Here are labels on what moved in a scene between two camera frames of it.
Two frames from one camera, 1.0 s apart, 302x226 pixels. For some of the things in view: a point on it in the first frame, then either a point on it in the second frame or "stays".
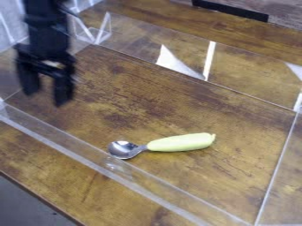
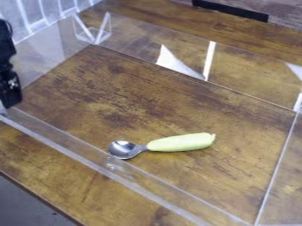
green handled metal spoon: (125, 150) stays
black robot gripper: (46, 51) to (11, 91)
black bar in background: (232, 11) stays
